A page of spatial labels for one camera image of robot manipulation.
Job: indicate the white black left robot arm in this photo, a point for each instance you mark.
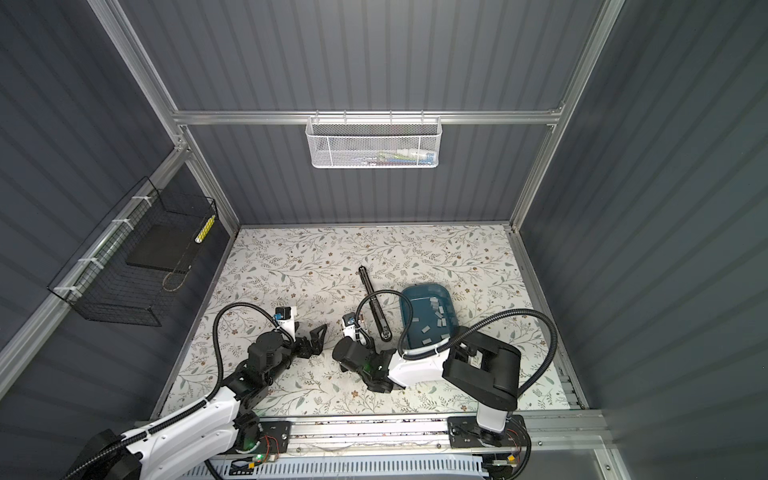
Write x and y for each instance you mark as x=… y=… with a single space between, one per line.
x=104 y=456

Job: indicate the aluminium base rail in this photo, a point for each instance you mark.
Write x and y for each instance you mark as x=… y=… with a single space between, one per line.
x=336 y=435

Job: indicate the white wire mesh basket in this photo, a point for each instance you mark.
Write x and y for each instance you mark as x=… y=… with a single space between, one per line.
x=388 y=145

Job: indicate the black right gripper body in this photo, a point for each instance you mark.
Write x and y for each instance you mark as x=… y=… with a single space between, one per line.
x=369 y=344

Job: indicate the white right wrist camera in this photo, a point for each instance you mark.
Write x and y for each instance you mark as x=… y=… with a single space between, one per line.
x=351 y=327

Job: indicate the black long stapler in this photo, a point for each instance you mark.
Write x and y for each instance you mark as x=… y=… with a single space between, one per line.
x=380 y=320

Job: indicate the black wire basket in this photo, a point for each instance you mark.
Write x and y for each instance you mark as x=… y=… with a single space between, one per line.
x=133 y=271

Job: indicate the teal plastic tray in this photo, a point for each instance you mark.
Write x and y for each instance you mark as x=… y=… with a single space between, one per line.
x=433 y=315

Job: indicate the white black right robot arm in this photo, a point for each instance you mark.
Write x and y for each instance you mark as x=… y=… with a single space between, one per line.
x=480 y=366

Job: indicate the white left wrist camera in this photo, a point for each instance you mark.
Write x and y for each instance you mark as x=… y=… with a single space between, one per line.
x=284 y=315

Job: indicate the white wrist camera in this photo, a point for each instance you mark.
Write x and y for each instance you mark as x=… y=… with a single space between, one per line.
x=284 y=315
x=351 y=327

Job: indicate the yellow marker pen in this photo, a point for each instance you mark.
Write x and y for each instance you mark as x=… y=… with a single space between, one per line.
x=205 y=229

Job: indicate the black foam pad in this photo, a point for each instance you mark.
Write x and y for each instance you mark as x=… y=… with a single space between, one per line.
x=165 y=248

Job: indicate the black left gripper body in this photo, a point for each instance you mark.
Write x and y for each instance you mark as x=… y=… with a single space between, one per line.
x=286 y=352

